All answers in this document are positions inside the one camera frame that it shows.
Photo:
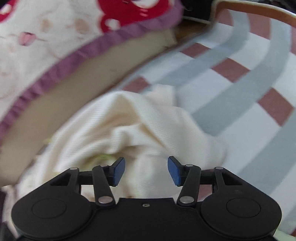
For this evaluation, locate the wooden bed frame edge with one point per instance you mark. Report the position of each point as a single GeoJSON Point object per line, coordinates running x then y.
{"type": "Point", "coordinates": [197, 15]}

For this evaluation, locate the beige mattress side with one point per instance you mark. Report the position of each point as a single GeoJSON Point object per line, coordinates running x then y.
{"type": "Point", "coordinates": [48, 112]}

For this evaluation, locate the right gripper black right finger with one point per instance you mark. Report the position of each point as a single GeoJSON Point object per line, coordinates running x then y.
{"type": "Point", "coordinates": [226, 203]}

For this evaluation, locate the white red patterned quilt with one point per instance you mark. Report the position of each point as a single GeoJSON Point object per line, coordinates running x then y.
{"type": "Point", "coordinates": [42, 42]}

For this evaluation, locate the checkered pink grey bedsheet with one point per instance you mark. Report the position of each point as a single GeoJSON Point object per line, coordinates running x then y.
{"type": "Point", "coordinates": [237, 80]}

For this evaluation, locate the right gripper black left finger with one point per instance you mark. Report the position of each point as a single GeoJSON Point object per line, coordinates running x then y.
{"type": "Point", "coordinates": [66, 203]}

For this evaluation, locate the white baby cardigan monster patch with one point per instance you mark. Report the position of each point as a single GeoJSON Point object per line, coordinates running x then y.
{"type": "Point", "coordinates": [143, 128]}

